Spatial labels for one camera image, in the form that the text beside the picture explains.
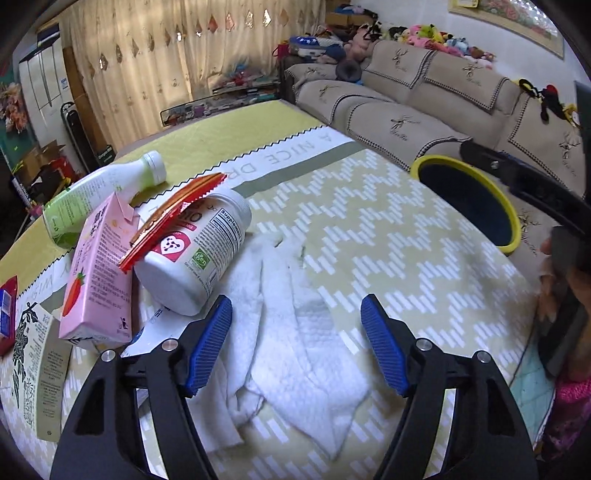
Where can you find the blue star patterned bag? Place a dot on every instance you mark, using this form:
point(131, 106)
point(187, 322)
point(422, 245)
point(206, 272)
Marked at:
point(307, 42)

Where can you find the white pill bottle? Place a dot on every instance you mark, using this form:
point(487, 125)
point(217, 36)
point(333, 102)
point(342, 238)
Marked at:
point(198, 263)

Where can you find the green white plastic bottle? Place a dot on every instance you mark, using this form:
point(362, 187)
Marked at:
point(87, 198)

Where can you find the blue red small box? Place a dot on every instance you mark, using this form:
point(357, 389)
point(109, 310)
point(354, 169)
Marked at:
point(7, 318)

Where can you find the black yellow plush toy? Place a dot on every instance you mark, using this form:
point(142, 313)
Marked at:
point(549, 99)

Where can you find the pink plush bear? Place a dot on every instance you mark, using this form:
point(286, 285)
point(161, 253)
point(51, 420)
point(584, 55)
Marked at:
point(362, 46)

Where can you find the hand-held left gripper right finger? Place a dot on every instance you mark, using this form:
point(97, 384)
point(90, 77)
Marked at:
point(383, 346)

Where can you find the dark round cushion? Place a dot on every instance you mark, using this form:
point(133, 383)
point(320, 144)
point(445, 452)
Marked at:
point(348, 70)

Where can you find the open cardboard boxes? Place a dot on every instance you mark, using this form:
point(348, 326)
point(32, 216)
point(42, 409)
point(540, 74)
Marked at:
point(44, 161)

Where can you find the cream curtains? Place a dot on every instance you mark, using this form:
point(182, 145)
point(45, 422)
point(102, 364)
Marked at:
point(184, 60)

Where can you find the row of plush toys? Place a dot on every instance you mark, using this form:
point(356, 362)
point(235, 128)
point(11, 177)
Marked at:
point(438, 41)

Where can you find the yellow rimmed dark bin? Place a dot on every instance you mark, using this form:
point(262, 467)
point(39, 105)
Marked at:
point(510, 207)

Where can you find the green printed paper box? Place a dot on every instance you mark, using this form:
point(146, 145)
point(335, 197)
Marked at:
point(32, 369)

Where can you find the beige sofa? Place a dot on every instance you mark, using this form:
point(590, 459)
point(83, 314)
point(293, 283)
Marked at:
point(415, 106)

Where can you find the black white tower fan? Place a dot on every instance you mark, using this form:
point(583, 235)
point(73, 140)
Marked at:
point(78, 138)

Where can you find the low table with books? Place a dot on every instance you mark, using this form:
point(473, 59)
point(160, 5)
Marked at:
point(221, 104)

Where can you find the red snack packet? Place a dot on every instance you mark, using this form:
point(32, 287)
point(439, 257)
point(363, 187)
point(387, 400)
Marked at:
point(171, 217)

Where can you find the patterned green tablecloth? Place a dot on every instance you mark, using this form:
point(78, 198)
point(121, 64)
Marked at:
point(392, 240)

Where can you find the white paper towel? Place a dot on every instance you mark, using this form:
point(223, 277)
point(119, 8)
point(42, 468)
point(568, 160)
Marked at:
point(295, 350)

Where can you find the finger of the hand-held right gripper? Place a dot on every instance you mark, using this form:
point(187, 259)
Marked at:
point(521, 177)

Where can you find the artificial flower decoration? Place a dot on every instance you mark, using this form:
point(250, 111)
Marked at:
point(14, 108)

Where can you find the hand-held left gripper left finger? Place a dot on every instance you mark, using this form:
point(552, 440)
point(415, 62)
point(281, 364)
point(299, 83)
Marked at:
point(207, 346)

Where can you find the pink strawberry drink carton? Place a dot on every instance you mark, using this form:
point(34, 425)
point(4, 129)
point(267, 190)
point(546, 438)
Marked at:
point(97, 286)

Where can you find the person's right hand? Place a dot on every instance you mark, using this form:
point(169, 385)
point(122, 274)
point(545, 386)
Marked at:
point(548, 295)

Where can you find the framed wall picture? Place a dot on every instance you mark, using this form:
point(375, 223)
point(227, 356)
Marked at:
point(508, 23)

